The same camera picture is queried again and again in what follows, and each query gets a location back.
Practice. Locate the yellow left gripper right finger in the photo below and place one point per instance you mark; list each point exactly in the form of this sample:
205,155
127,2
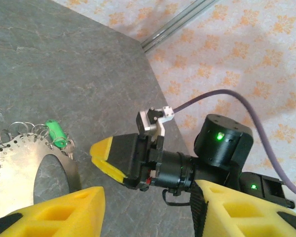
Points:
236,217

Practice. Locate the small silver key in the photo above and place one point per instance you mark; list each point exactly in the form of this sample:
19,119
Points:
70,148

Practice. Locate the green plastic key tag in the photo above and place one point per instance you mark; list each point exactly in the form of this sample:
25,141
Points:
54,133

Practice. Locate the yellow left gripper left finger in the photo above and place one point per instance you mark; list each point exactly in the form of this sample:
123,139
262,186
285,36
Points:
51,217

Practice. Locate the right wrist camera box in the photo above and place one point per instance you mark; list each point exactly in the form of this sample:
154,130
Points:
144,123

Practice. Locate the aluminium frame post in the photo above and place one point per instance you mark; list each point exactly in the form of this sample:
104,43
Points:
172,26

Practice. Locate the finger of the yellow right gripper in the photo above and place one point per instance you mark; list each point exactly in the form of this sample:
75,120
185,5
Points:
123,155
113,172

